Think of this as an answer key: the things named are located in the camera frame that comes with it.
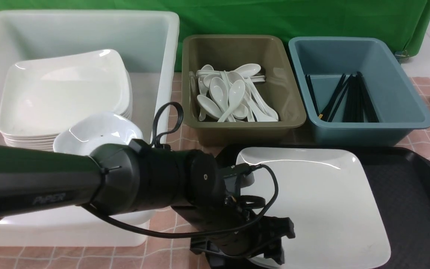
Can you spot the white ceramic soup spoon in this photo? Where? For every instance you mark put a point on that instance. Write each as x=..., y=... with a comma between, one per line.
x=246, y=70
x=260, y=101
x=219, y=94
x=235, y=96
x=210, y=108

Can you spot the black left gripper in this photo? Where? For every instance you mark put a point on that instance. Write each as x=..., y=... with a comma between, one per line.
x=234, y=223

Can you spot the blue plastic bin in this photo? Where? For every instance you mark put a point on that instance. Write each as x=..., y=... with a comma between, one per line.
x=398, y=106

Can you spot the top white square plate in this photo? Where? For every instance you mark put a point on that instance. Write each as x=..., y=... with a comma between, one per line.
x=44, y=97

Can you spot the olive brown plastic bin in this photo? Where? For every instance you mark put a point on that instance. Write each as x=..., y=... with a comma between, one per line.
x=275, y=83

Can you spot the large white plastic bin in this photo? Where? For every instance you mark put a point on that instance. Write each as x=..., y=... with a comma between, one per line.
x=147, y=42

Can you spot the black chopstick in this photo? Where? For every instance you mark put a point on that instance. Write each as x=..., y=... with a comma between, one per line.
x=312, y=94
x=367, y=102
x=350, y=113
x=325, y=113

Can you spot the white square plate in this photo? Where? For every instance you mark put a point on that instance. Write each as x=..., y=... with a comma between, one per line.
x=50, y=149
x=44, y=97
x=43, y=143
x=23, y=129
x=127, y=114

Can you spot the black plastic serving tray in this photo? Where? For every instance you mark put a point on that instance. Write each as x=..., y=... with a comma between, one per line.
x=400, y=181

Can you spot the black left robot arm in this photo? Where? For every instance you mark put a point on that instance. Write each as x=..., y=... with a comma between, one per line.
x=112, y=180

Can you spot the large white rice plate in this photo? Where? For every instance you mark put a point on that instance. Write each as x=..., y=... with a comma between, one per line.
x=326, y=194

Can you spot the green backdrop cloth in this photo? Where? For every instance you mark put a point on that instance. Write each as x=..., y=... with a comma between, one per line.
x=401, y=24

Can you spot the top small white bowl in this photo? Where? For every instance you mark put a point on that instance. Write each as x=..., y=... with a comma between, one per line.
x=94, y=131

